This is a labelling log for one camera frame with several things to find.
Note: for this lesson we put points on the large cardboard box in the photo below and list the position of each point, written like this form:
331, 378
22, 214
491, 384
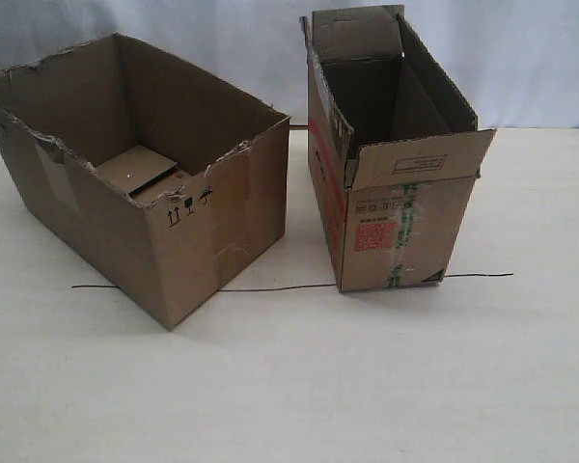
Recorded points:
71, 111

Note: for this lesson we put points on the tall printed cardboard box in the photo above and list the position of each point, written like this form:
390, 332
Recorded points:
394, 148

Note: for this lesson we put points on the thin black line marker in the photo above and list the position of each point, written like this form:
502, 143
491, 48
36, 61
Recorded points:
310, 286

